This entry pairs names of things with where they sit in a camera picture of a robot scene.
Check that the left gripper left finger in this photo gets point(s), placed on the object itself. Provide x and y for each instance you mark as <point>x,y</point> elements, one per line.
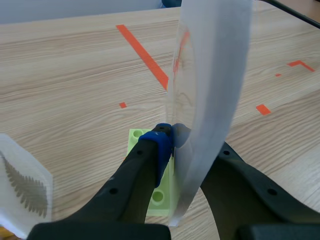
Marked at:
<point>130,180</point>

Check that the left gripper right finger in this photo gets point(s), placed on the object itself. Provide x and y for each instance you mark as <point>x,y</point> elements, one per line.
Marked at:
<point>250,200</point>

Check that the toy brick block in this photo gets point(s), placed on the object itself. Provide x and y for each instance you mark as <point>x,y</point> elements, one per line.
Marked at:
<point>160,198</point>

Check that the dark blue chair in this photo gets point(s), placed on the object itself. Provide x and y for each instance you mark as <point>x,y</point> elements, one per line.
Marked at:
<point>171,3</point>

